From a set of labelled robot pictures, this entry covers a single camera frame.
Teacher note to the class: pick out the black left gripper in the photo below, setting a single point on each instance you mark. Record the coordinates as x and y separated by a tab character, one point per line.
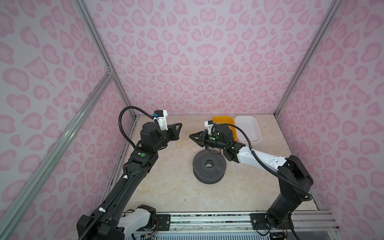
174	133

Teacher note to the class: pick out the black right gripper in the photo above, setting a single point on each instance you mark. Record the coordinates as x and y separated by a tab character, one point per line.
202	141

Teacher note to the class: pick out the dark grey cable spool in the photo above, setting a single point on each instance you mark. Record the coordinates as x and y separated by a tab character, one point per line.
209	166

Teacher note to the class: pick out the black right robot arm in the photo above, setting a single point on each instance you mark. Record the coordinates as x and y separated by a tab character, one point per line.
276	177

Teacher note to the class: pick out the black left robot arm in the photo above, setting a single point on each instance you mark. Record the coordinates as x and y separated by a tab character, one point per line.
102	223

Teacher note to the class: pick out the yellow plastic bin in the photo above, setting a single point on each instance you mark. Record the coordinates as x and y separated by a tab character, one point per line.
226	120

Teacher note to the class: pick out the white plastic bin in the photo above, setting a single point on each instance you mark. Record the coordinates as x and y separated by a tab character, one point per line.
251	128

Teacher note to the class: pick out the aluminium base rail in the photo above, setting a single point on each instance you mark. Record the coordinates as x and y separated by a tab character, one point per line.
302	225

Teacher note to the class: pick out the aluminium frame diagonal strut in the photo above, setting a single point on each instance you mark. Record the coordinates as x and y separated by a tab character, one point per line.
21	204

